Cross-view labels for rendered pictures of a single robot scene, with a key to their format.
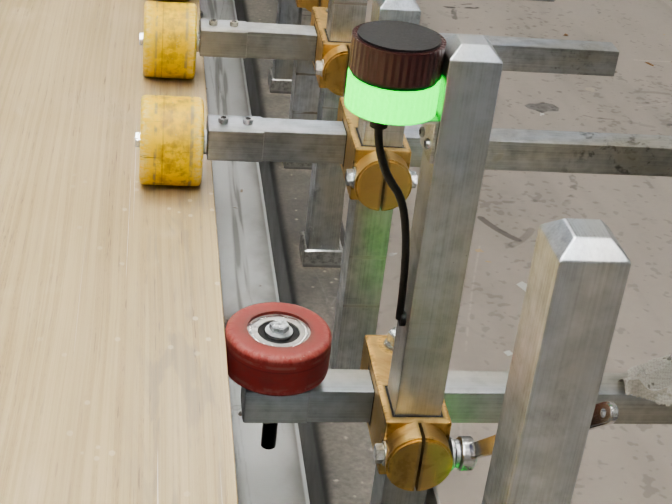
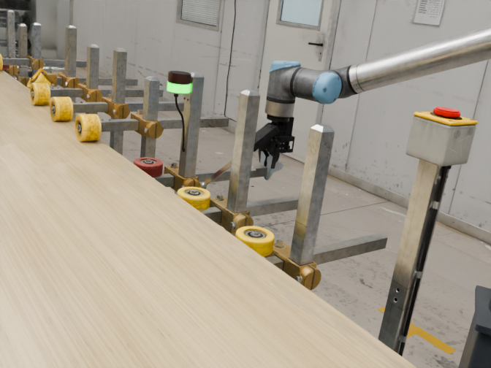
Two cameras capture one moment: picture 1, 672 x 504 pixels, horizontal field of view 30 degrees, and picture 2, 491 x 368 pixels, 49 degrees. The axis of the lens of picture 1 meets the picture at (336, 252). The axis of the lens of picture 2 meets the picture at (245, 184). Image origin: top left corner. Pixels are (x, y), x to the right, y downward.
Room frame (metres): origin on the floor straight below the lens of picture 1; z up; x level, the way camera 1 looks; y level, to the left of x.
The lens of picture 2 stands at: (-0.60, 0.44, 1.35)
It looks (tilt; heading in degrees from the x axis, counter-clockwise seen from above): 19 degrees down; 333
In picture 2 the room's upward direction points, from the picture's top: 7 degrees clockwise
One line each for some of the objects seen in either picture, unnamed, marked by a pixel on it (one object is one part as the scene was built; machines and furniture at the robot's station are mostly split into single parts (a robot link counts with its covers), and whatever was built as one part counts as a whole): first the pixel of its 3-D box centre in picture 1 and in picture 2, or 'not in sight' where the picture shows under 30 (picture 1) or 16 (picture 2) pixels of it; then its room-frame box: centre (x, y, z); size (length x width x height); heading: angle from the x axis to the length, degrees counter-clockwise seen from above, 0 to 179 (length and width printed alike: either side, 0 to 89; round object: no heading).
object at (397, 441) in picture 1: (400, 409); (181, 181); (0.79, -0.06, 0.85); 0.14 x 0.06 x 0.05; 10
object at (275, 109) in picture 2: not in sight; (278, 108); (0.87, -0.39, 1.05); 0.10 x 0.09 x 0.05; 10
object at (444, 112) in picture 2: not in sight; (446, 114); (0.02, -0.21, 1.22); 0.04 x 0.04 x 0.02
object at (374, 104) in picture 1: (392, 90); (178, 87); (0.76, -0.02, 1.12); 0.06 x 0.06 x 0.02
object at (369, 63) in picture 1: (397, 53); (179, 77); (0.76, -0.02, 1.14); 0.06 x 0.06 x 0.02
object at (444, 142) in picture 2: not in sight; (440, 139); (0.02, -0.21, 1.18); 0.07 x 0.07 x 0.08; 10
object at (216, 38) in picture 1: (395, 45); (130, 106); (1.31, -0.04, 0.95); 0.50 x 0.04 x 0.04; 100
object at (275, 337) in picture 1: (273, 386); (147, 179); (0.79, 0.04, 0.85); 0.08 x 0.08 x 0.11
